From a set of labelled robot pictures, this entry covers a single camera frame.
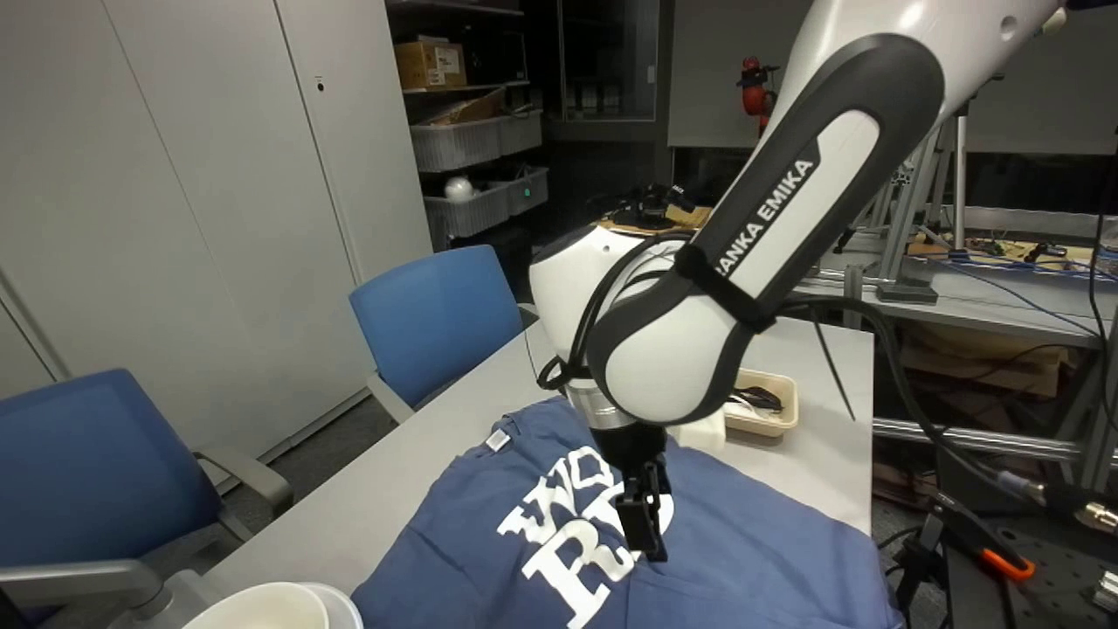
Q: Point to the white bowl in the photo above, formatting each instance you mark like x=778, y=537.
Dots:
x=265, y=609

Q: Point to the blue office chair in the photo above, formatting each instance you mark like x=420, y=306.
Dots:
x=436, y=316
x=91, y=475

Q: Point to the cluttered workbench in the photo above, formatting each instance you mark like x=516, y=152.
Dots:
x=990, y=297

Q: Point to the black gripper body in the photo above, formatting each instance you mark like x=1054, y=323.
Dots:
x=634, y=457

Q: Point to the aluminium frame stand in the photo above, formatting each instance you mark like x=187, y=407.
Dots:
x=919, y=198

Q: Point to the flat cardboard box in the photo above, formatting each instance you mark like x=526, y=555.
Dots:
x=978, y=360

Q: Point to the grey shelf bin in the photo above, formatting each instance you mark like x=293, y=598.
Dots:
x=484, y=210
x=473, y=141

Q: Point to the red object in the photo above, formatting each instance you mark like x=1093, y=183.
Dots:
x=757, y=91

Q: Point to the white round object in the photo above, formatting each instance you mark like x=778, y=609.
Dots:
x=460, y=186

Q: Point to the grey metal cabinet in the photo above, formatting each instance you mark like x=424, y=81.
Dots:
x=174, y=174

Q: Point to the white saucer plate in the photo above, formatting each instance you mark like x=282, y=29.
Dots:
x=349, y=609

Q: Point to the blue printed t-shirt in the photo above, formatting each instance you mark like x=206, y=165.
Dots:
x=757, y=560

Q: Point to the black utensil pile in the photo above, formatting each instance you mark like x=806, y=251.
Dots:
x=761, y=400

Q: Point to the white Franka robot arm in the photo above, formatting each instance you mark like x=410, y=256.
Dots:
x=745, y=231

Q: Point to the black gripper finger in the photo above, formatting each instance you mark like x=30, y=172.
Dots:
x=634, y=526
x=658, y=527

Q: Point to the beige plastic tray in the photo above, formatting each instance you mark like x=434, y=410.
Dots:
x=768, y=424

